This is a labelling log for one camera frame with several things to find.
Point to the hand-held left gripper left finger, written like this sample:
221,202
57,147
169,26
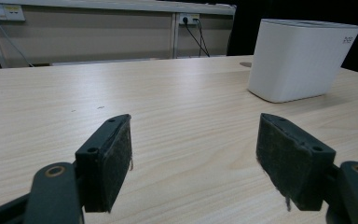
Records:
105,161

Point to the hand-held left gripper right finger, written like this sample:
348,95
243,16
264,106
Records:
292,161

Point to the white plastic bin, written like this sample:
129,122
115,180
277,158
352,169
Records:
295,62

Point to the grey metal frame partition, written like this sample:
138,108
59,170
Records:
105,34

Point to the white wall socket with plugs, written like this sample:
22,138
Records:
189,18

